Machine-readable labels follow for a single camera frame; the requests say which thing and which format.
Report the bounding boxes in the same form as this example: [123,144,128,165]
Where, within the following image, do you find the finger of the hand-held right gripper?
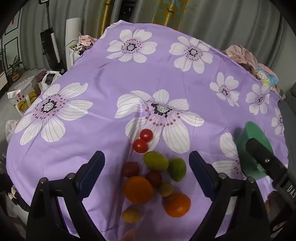
[245,138,288,183]

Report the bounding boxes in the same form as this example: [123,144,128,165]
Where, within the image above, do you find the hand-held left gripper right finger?
[189,151,270,241]

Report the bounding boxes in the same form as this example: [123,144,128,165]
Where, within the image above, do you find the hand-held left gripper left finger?
[27,151,105,241]

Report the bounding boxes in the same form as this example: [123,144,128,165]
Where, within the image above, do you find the green plastic bowl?
[235,121,274,180]

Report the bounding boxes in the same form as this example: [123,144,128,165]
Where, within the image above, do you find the green mango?
[168,158,187,182]
[143,151,169,172]

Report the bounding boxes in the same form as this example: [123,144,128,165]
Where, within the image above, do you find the dark red plum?
[122,161,140,178]
[145,170,162,188]

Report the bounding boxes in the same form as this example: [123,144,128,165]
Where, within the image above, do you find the orange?
[123,176,154,205]
[163,193,191,218]

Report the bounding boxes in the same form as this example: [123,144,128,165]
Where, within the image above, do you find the small yellow fruit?
[122,207,142,224]
[159,182,174,197]

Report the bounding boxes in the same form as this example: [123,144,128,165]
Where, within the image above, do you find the red tomato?
[132,138,149,154]
[140,128,154,142]

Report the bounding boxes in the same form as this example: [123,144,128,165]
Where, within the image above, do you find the grey chair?
[277,88,296,163]

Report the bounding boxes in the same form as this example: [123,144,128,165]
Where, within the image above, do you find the cartoon printed cushion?
[253,64,279,86]

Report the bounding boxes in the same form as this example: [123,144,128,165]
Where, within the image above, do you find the white plastic bag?
[5,119,20,143]
[41,71,63,91]

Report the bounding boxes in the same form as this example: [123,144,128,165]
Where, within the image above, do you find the purple floral cloth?
[6,20,289,241]

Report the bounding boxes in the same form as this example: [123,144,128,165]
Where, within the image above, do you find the pink crumpled clothes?
[222,45,258,70]
[77,35,97,50]

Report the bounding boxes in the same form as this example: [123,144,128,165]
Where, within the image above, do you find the printed paper gift bag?
[7,76,43,116]

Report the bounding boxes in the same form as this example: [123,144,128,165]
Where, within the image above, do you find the white bag of clothes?
[65,40,86,70]

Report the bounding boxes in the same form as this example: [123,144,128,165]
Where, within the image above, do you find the potted plant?
[5,56,23,81]

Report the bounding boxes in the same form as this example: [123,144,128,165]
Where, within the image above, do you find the grey curtain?
[20,0,102,70]
[185,0,292,70]

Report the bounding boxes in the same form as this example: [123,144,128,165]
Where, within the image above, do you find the black white upright vacuum cleaner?
[38,0,62,70]

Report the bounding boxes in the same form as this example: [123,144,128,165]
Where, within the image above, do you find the white board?
[65,17,82,70]

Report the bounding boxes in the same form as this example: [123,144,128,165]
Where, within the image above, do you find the gold curtain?
[97,0,116,39]

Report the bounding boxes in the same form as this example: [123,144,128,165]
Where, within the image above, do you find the yellow blue patterned curtain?
[153,0,186,30]

